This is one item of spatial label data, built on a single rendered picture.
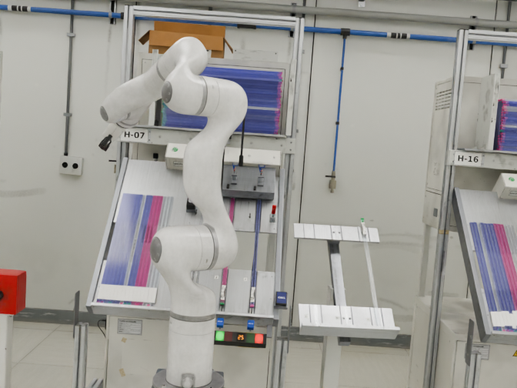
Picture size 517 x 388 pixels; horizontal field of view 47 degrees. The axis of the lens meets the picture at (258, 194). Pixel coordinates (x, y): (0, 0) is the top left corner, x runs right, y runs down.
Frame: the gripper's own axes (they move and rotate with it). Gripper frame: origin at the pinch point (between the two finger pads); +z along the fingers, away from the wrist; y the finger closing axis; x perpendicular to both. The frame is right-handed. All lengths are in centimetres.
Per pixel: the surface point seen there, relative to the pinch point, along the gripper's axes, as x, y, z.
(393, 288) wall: 202, -124, 120
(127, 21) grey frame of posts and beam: -28, -66, 21
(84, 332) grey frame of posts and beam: 36, 47, 40
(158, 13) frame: -20, -73, 13
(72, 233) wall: 10, -58, 215
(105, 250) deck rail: 23.9, 18.2, 36.6
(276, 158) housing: 56, -48, 7
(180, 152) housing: 23.8, -33.1, 26.6
